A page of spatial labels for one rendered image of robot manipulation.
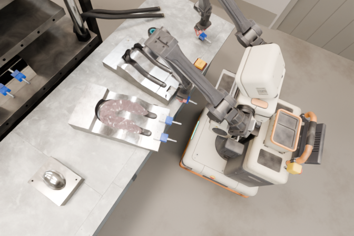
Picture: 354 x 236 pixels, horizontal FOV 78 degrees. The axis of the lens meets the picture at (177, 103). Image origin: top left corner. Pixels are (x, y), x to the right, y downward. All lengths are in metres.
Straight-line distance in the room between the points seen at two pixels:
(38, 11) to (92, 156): 0.89
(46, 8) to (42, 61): 0.34
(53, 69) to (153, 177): 1.20
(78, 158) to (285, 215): 1.84
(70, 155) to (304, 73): 2.64
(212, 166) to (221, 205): 0.43
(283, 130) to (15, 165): 1.49
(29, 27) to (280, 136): 1.55
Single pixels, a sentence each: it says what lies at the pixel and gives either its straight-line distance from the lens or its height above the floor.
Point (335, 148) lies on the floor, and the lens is 2.85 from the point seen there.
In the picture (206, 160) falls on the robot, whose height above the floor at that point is 0.28.
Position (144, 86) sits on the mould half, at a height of 0.88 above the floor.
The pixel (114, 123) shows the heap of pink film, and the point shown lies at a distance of 1.24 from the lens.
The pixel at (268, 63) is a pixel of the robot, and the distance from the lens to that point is 0.95.
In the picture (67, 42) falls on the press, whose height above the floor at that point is 0.78.
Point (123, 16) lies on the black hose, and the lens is 1.65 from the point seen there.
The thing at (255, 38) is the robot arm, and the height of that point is 1.25.
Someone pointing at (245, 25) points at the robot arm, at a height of 1.30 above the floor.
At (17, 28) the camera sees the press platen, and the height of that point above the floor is 1.04.
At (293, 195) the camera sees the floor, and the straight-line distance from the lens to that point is 2.46.
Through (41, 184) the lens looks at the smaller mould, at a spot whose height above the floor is 0.87.
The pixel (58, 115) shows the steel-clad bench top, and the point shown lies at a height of 0.80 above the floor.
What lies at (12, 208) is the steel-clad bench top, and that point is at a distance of 1.43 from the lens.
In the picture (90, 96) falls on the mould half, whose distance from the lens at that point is 1.32.
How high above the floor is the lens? 2.06
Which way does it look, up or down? 66 degrees down
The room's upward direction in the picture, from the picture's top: 16 degrees clockwise
